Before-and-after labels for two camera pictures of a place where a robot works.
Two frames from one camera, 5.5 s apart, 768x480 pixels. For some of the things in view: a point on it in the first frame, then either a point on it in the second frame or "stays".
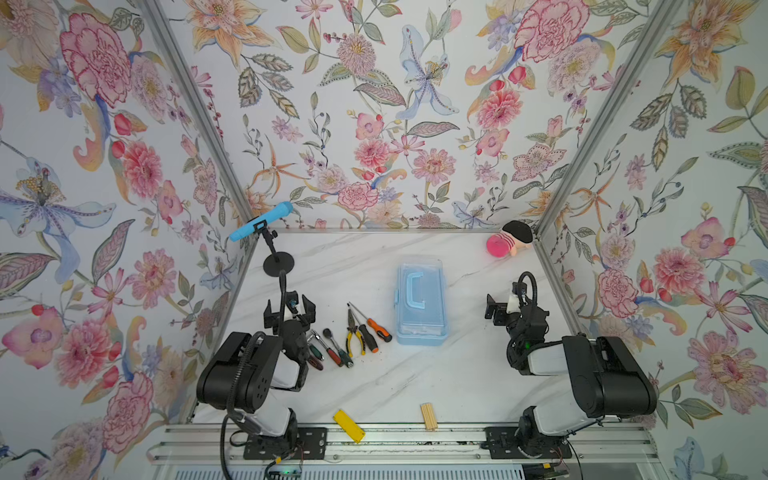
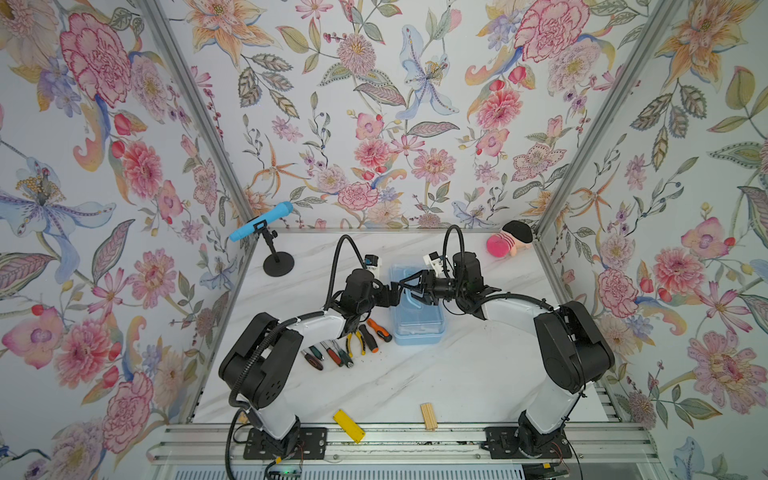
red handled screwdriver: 330,352 stays
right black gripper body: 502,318 to 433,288
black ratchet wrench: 328,333 stays
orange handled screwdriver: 380,332 stays
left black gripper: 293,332 to 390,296
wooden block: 429,416 stays
